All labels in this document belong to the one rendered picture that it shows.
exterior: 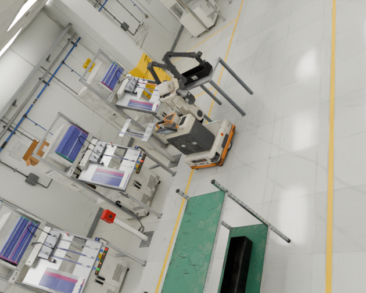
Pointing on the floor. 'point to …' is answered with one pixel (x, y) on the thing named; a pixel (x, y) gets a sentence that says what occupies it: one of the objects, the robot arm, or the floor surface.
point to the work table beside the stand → (217, 85)
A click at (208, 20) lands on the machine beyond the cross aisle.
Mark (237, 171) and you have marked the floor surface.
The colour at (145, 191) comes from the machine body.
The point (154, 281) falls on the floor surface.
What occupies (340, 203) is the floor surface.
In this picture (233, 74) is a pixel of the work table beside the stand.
